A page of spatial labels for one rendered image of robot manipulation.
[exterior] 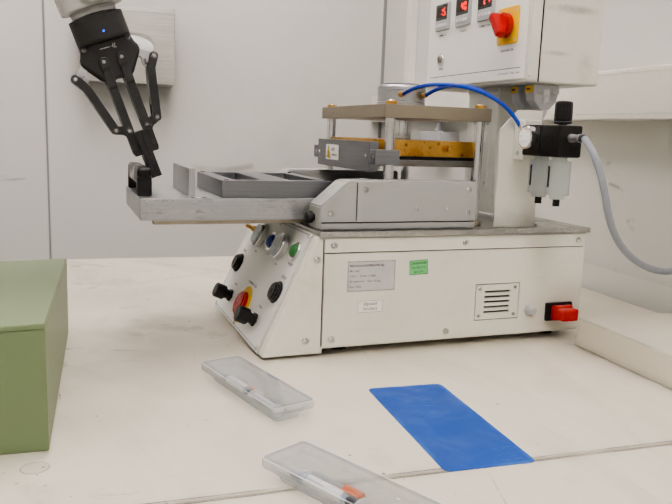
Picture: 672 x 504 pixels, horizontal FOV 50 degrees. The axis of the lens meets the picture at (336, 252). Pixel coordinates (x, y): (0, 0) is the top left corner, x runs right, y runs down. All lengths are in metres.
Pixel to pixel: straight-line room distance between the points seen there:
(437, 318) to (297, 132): 1.71
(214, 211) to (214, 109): 1.66
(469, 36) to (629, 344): 0.57
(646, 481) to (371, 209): 0.50
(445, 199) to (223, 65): 1.70
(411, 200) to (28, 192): 1.81
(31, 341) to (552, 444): 0.54
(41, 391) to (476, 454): 0.43
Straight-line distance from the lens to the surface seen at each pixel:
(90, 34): 1.07
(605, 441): 0.85
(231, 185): 1.03
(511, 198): 1.15
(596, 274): 1.67
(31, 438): 0.78
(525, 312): 1.18
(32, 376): 0.75
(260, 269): 1.16
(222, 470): 0.71
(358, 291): 1.03
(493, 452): 0.78
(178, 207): 1.01
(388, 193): 1.04
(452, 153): 1.15
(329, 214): 1.01
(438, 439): 0.79
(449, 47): 1.36
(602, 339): 1.15
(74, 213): 2.65
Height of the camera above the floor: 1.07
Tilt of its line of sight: 9 degrees down
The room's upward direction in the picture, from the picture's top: 2 degrees clockwise
